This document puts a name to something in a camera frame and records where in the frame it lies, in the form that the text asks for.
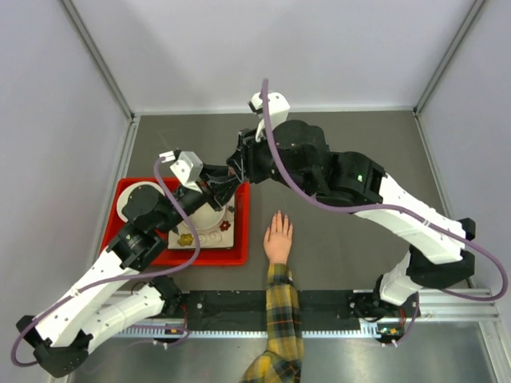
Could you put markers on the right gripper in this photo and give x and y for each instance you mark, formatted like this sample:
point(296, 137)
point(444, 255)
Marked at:
point(244, 159)

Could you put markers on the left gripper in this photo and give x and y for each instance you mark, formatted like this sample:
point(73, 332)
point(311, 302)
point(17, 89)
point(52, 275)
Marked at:
point(223, 182)

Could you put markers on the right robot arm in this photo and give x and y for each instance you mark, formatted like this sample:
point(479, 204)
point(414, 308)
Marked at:
point(350, 181)

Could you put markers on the yellow plaid sleeve forearm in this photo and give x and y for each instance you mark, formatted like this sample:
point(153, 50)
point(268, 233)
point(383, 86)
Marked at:
point(282, 360)

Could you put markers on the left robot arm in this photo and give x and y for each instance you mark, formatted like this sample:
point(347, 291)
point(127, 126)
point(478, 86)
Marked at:
point(117, 291)

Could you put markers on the mannequin hand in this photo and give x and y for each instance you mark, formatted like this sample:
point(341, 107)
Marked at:
point(277, 240)

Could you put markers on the cream cup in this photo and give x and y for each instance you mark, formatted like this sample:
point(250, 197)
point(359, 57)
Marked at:
point(206, 217)

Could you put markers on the floral square plate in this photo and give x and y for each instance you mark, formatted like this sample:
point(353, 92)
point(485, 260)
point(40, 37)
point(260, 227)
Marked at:
point(220, 236)

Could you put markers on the red plastic tray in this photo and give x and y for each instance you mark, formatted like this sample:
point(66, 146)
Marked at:
point(215, 257)

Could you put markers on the white bowl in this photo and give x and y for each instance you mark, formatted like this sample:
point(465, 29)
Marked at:
point(123, 198)

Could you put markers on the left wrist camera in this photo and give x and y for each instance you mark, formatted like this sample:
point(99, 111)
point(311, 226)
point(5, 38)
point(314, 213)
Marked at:
point(186, 167)

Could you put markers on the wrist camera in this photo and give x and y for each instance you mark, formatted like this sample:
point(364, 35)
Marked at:
point(186, 167)
point(278, 108)

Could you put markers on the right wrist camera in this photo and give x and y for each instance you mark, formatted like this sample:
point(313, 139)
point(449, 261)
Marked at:
point(278, 108)

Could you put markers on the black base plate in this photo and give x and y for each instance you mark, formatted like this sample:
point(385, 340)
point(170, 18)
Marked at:
point(245, 310)

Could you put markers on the aluminium frame rail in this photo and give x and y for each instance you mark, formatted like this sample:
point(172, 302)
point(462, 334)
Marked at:
point(431, 306)

